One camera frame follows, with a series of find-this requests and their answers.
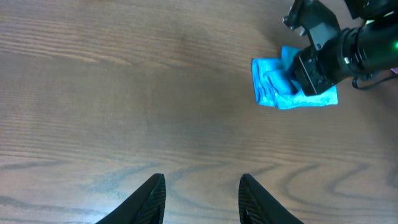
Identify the blue microfiber cloth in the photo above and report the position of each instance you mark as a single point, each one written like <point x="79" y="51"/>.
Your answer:
<point x="273" y="87"/>

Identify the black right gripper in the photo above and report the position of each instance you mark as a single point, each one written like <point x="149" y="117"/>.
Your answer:
<point x="359" y="53"/>

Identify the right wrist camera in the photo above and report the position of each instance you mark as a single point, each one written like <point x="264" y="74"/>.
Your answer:
<point x="319" y="23"/>

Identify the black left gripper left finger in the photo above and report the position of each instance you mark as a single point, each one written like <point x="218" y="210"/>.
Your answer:
<point x="145" y="206"/>

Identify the lower purple microfiber cloth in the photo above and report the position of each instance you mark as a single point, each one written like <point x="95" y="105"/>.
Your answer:
<point x="395" y="70"/>

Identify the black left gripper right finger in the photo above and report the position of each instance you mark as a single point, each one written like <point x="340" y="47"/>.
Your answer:
<point x="258" y="206"/>

